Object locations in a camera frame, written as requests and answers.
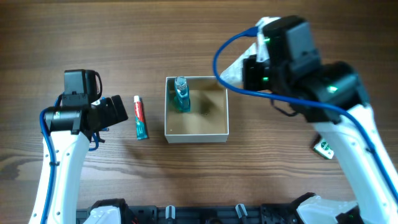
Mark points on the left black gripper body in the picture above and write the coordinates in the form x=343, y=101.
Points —
x=116, y=108

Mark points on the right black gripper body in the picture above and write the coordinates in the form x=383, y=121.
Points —
x=250, y=73

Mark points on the white lotion tube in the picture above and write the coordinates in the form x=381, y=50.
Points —
x=233, y=75

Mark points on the blue mouthwash bottle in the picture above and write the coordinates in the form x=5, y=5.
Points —
x=182, y=97

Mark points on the green white small box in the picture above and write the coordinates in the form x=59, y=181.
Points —
x=323, y=149

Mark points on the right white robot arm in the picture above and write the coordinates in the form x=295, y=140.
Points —
x=287, y=67

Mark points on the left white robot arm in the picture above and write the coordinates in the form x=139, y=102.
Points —
x=68, y=128

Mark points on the red green toothpaste tube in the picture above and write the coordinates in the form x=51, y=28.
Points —
x=140, y=122

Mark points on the open beige cardboard box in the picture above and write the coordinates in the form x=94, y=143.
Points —
x=208, y=118

